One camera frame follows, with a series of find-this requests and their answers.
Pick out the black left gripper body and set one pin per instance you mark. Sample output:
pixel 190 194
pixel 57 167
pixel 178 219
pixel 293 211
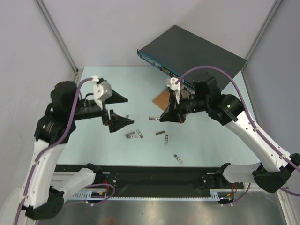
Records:
pixel 105 116

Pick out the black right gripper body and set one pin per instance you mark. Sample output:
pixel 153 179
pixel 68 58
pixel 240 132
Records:
pixel 179 110

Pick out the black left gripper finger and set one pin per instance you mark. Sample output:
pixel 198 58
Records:
pixel 117 122
pixel 112 97

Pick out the silver SFP module plug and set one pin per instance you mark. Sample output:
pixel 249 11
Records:
pixel 152 118

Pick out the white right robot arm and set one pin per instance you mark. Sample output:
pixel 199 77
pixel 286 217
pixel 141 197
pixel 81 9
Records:
pixel 276 164

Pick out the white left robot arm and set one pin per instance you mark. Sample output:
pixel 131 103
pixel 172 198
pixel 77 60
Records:
pixel 41 200

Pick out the wooden base board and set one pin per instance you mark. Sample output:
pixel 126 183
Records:
pixel 162 100

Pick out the silver SFP module centre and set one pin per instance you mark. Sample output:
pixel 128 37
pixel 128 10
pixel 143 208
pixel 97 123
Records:
pixel 160 133

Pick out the silver SFP module on pair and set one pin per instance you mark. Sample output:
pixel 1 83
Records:
pixel 129 134

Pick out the SFP module centre upright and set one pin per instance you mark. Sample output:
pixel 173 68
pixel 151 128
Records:
pixel 166 139

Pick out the SFP module near front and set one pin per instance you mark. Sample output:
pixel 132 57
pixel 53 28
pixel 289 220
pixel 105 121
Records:
pixel 178 159

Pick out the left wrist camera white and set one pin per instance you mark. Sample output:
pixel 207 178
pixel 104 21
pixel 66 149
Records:
pixel 101 91

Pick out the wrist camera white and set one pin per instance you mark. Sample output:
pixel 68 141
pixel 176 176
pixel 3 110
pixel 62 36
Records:
pixel 101 91
pixel 173 86

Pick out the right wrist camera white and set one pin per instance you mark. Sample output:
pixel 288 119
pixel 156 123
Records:
pixel 173 86

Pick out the black blue network switch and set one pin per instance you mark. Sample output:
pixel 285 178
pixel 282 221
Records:
pixel 177 50

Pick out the grey slotted cable duct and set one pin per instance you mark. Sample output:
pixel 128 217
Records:
pixel 100 195

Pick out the aluminium frame post left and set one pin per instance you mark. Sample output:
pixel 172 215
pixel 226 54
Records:
pixel 56 35

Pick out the aluminium frame post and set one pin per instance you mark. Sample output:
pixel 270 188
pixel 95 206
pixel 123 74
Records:
pixel 56 35
pixel 266 23

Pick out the aluminium frame post right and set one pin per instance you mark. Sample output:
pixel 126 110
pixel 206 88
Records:
pixel 266 23

